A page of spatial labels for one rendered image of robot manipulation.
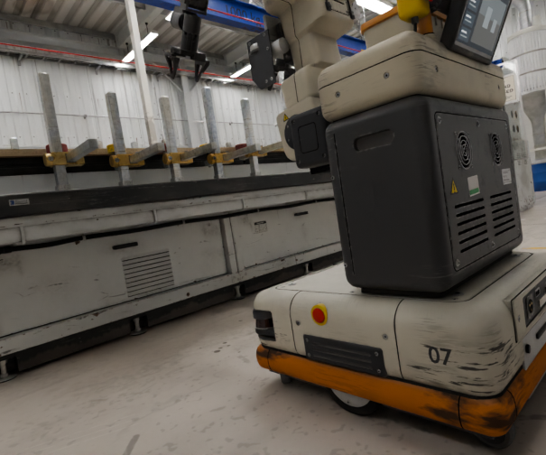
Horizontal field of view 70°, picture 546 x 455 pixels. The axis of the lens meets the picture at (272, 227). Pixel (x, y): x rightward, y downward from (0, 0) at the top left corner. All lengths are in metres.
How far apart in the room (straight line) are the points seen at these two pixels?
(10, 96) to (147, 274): 7.68
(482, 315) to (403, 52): 0.51
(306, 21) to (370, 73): 0.44
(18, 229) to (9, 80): 7.97
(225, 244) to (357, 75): 1.60
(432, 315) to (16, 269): 1.60
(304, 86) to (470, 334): 0.78
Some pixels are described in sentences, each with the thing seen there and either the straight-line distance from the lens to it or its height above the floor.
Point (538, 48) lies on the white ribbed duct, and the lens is 9.76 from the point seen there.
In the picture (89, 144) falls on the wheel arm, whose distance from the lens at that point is 1.48.
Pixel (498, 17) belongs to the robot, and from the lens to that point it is 1.16.
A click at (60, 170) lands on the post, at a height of 0.78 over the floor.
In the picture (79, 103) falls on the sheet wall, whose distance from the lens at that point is 9.77.
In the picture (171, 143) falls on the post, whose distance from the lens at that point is 1.93.
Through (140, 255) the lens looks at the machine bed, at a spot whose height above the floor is 0.37.
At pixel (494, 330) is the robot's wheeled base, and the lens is 0.81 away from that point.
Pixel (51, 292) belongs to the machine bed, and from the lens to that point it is 1.94.
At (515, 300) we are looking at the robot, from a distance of 0.89.
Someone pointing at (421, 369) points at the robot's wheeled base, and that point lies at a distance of 0.86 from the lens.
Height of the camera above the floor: 0.52
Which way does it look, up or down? 3 degrees down
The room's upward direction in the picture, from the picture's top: 9 degrees counter-clockwise
